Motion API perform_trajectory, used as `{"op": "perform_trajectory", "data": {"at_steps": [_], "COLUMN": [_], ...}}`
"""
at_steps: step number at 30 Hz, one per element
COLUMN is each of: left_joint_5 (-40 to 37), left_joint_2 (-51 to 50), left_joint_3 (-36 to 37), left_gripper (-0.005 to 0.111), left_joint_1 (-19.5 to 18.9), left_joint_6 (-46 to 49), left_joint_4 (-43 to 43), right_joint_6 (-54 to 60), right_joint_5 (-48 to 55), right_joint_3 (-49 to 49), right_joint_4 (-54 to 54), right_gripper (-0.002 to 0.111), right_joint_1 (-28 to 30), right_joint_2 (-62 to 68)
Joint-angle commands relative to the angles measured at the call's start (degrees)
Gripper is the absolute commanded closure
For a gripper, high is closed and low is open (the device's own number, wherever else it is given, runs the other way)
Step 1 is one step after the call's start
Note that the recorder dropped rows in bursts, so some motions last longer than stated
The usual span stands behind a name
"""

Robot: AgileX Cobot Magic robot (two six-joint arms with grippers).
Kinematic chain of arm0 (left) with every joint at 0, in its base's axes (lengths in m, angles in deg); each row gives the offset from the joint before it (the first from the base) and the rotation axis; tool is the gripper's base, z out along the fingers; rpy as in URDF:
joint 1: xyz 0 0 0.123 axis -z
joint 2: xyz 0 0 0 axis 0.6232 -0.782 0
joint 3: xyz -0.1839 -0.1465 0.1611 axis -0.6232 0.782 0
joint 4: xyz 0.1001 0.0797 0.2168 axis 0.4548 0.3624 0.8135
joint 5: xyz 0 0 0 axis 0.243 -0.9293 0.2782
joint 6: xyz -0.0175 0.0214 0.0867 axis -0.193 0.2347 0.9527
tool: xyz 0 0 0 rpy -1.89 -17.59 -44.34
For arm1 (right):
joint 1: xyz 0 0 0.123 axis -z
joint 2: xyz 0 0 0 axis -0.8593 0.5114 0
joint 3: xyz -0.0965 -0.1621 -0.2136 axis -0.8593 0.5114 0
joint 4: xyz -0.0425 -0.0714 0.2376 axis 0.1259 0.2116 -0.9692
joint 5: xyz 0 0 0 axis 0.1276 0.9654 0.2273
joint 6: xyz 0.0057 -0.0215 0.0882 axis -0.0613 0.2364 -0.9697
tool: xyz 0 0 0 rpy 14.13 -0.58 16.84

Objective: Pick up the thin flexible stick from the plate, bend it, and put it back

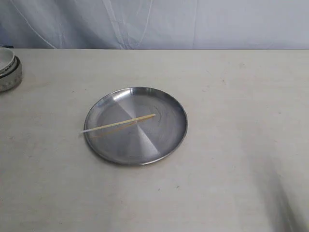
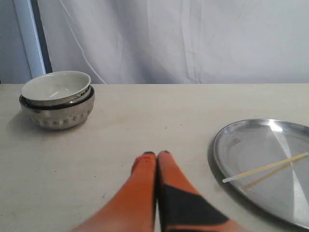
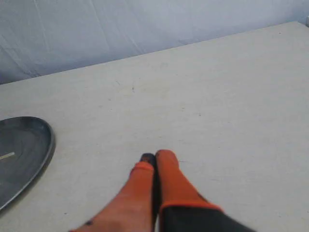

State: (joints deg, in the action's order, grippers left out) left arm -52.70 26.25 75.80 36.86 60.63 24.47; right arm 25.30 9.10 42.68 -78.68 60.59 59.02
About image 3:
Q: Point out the round silver metal plate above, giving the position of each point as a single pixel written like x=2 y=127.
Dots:
x=33 y=141

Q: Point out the thin wooden stick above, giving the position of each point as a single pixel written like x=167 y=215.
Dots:
x=2 y=157

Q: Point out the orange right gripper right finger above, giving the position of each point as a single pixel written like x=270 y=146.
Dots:
x=183 y=208

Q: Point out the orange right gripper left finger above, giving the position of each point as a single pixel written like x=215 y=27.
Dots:
x=131 y=210

